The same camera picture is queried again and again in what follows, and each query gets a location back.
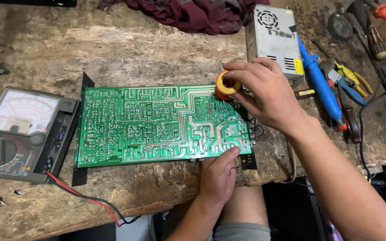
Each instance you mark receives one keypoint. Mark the person's left hand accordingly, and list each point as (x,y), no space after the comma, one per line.
(216,180)

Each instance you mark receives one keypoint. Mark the person's right hand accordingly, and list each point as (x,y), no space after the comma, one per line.
(273,97)

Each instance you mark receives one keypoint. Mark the orange yellow solder spool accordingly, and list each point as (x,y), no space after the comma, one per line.
(220,87)

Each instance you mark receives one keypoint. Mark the green printed circuit board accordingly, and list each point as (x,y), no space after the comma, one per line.
(152,127)

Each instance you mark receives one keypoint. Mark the person's leg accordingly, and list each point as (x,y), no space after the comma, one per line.
(246,204)

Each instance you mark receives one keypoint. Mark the blue soldering iron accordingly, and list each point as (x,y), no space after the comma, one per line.
(320,83)

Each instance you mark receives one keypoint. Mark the grey shorts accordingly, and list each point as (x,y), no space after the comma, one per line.
(243,232)

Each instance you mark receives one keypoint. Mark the silver metal power supply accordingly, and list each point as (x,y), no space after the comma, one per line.
(275,36)

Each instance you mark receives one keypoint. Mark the round black disc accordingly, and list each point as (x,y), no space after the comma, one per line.
(339,26)

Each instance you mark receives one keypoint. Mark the black probe lead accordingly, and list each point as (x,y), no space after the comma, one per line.
(109,202)

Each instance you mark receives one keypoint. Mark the maroon cloth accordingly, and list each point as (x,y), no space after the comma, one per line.
(193,13)

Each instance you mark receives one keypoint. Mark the red probe lead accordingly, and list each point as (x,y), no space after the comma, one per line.
(89,199)

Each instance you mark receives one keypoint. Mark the small metal scrap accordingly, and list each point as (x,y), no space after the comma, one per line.
(19,192)

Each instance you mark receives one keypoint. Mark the grey analog multimeter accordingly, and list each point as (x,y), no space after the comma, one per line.
(22,134)

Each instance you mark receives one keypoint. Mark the small dark component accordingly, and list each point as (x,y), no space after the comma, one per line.
(2,69)

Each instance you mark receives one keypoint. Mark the black flat bar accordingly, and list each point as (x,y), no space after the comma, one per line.
(28,2)

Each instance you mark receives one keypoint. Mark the black metal board bracket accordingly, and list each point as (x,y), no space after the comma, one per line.
(86,83)

